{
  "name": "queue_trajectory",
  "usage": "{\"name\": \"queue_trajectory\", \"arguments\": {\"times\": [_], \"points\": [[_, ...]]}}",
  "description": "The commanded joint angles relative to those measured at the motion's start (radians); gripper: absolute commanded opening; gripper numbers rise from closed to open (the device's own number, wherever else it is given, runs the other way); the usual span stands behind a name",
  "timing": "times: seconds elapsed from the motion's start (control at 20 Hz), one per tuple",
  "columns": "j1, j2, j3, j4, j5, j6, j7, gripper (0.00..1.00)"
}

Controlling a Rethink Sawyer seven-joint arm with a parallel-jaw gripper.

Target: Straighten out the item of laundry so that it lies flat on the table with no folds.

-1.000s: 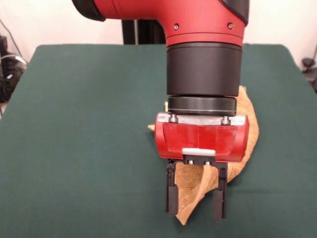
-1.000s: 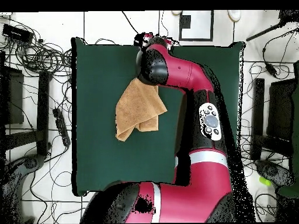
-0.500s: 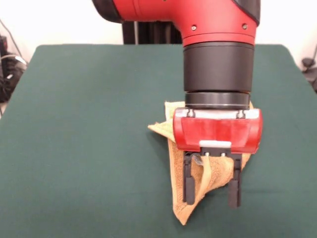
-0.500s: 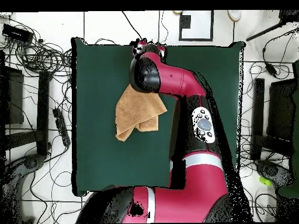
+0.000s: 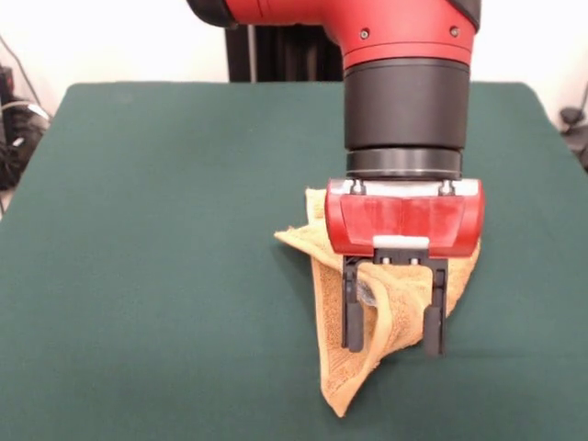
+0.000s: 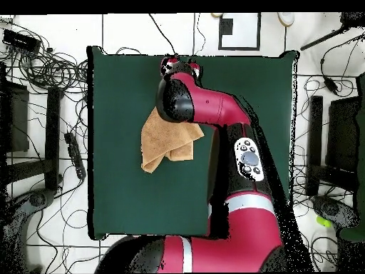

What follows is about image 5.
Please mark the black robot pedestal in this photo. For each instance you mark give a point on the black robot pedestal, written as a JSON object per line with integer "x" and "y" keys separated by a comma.
{"x": 285, "y": 55}

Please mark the orange terry towel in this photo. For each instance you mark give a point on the orange terry towel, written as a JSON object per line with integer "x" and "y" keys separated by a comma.
{"x": 340, "y": 381}

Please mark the black equipment base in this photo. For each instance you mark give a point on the black equipment base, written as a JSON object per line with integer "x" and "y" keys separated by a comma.
{"x": 581, "y": 151}

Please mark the black power adapter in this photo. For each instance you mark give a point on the black power adapter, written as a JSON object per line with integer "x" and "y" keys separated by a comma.
{"x": 5, "y": 82}

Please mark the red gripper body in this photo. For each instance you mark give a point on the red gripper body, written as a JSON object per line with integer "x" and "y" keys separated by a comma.
{"x": 404, "y": 220}

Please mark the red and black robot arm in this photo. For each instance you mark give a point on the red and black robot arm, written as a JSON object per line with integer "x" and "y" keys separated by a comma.
{"x": 404, "y": 105}

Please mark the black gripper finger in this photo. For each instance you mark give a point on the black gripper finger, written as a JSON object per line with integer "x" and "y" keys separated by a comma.
{"x": 353, "y": 326}
{"x": 434, "y": 331}

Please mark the dark green table cloth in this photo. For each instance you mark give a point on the dark green table cloth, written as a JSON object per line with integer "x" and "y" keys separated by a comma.
{"x": 138, "y": 275}

